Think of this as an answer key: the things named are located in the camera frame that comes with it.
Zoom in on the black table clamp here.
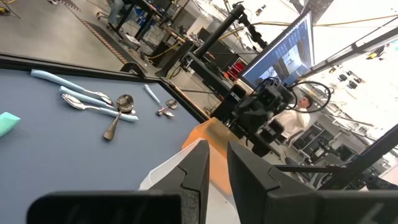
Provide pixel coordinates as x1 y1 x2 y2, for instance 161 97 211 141
119 62 147 79

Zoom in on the teal handled spoon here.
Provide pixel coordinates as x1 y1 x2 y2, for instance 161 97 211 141
0 111 21 138

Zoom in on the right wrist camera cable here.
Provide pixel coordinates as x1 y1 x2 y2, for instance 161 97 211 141
284 80 333 114

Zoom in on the black round pole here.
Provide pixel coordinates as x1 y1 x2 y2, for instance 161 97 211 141
193 2 246 60

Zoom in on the clear plastic bin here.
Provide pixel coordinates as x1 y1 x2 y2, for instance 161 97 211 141
138 138 242 224

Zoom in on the black workbench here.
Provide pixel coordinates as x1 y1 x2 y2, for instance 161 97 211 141
110 0 195 47

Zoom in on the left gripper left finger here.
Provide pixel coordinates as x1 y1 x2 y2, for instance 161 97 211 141
26 139 211 224

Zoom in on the aluminium ceiling rail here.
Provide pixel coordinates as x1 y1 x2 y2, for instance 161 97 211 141
300 26 398 80

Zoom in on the person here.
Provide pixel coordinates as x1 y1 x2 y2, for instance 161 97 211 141
106 0 137 27
272 95 314 139

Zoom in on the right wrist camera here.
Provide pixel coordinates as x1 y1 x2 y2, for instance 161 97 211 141
259 79 295 108

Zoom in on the black diagonal stand bar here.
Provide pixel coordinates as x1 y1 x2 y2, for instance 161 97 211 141
273 124 398 191

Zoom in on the computer monitor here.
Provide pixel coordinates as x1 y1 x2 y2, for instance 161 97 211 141
238 11 315 91

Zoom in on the brown wooden tray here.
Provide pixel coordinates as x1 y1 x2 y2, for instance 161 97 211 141
181 117 247 195

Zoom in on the dark steel spoon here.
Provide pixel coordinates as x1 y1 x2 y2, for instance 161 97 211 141
156 98 178 116
103 93 135 141

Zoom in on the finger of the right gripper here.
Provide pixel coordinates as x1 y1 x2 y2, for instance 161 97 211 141
224 83 248 105
260 119 285 144

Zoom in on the dark striped floor mat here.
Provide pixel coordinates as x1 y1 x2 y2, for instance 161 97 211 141
81 20 137 65

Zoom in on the red box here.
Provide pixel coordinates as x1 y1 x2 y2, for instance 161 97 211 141
228 60 248 80

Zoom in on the black aluminium table frame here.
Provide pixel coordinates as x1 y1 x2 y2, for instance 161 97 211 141
0 52 210 124

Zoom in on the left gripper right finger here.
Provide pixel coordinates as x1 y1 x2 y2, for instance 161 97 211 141
226 141 398 224

